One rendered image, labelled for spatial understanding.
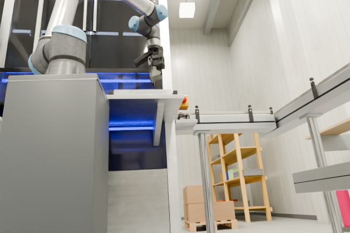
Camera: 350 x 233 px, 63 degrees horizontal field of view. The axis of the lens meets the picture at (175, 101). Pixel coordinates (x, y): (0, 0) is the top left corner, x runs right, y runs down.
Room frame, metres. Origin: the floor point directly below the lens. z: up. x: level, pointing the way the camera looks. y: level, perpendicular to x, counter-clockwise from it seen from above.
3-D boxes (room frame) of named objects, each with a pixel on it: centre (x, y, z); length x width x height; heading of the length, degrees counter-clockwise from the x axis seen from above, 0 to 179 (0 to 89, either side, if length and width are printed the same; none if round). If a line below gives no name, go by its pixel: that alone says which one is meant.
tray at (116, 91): (1.36, 0.17, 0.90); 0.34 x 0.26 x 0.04; 9
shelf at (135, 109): (1.38, 0.34, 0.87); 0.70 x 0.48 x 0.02; 99
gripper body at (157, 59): (1.37, 0.09, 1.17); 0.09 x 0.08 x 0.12; 85
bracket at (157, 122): (1.41, 0.09, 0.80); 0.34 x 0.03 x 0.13; 9
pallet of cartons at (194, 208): (5.43, -0.44, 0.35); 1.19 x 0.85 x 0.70; 179
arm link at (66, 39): (0.86, 0.36, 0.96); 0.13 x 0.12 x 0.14; 49
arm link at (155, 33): (1.37, 0.10, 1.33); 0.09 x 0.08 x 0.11; 139
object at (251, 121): (1.82, -0.30, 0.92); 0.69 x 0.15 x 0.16; 99
